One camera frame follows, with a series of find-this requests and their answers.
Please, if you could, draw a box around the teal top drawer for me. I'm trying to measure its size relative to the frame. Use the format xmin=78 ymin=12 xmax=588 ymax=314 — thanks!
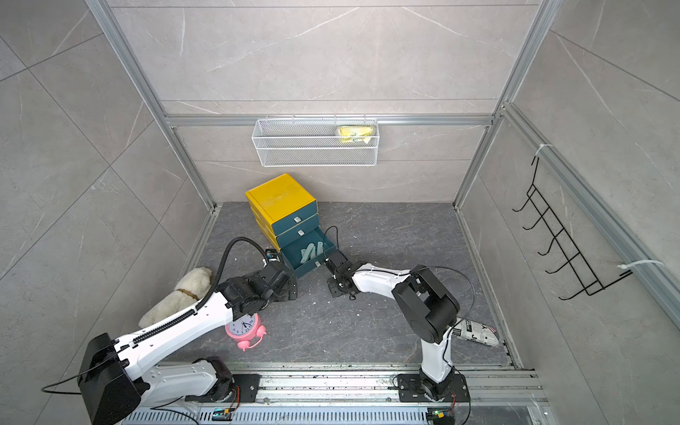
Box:
xmin=272 ymin=201 xmax=318 ymax=236

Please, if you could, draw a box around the teal drawer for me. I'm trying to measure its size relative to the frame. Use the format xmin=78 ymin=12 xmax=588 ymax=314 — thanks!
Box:
xmin=276 ymin=214 xmax=320 ymax=248
xmin=272 ymin=201 xmax=318 ymax=236
xmin=282 ymin=227 xmax=336 ymax=278

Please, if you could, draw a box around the yellow drawer cabinet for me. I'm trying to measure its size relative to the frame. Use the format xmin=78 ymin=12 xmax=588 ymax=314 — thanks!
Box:
xmin=245 ymin=174 xmax=317 ymax=249

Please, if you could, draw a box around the white plush teddy bear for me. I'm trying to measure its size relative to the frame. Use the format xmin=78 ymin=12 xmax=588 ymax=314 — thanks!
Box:
xmin=138 ymin=267 xmax=213 ymax=329

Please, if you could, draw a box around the white wire mesh basket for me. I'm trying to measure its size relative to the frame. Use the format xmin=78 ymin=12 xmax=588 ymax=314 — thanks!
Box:
xmin=251 ymin=117 xmax=380 ymax=168

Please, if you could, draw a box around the black wall hook rack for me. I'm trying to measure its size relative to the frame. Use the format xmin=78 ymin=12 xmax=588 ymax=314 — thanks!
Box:
xmin=512 ymin=157 xmax=633 ymax=301

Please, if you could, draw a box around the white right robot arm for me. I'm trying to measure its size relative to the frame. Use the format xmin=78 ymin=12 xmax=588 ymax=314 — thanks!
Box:
xmin=325 ymin=251 xmax=470 ymax=404

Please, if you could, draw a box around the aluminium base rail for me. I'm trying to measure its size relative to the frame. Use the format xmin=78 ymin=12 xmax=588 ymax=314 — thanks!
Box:
xmin=124 ymin=364 xmax=556 ymax=424

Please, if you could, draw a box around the teal bottom drawer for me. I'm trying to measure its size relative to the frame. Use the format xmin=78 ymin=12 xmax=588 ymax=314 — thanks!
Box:
xmin=282 ymin=227 xmax=336 ymax=278

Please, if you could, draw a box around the pink alarm clock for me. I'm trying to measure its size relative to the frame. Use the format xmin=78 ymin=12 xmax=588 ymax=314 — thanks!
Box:
xmin=225 ymin=313 xmax=267 ymax=352

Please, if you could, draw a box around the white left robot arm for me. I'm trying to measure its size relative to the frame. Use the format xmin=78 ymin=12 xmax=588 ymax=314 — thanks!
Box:
xmin=77 ymin=261 xmax=297 ymax=424

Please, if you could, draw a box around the yellow sponge in basket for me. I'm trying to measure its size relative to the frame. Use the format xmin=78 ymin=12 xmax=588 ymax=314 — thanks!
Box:
xmin=335 ymin=125 xmax=375 ymax=145

